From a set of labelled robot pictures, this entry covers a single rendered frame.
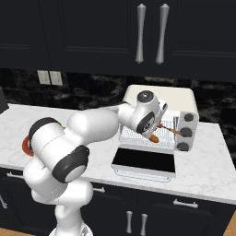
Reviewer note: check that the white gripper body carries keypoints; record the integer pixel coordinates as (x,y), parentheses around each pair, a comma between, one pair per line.
(159,119)

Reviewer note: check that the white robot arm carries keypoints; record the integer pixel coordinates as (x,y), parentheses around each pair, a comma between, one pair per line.
(92,126)

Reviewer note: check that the kebab skewer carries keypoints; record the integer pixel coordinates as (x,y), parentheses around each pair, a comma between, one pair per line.
(172,130)

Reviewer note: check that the orange-brown baguette bread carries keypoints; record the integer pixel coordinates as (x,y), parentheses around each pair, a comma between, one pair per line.
(154,138)

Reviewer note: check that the cream toaster oven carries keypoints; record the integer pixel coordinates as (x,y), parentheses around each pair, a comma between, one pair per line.
(178,98)

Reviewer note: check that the dark toaster oven knob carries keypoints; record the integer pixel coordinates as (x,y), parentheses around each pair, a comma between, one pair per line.
(183,146)
(186,132)
(188,117)

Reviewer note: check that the toaster oven glass door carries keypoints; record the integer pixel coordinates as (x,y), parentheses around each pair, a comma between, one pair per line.
(144,159)

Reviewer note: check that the black base cupboard door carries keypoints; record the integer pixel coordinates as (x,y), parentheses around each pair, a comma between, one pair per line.
(178,224)
(18,209)
(107,219)

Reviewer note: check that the black drawer front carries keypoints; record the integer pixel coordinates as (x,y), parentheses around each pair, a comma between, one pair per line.
(9,179)
(159,201)
(120,193)

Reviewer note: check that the red plate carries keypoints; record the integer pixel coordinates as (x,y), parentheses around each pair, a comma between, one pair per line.
(25,147)

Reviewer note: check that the pale wall socket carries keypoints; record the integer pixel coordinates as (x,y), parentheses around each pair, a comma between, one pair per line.
(56,78)
(44,77)

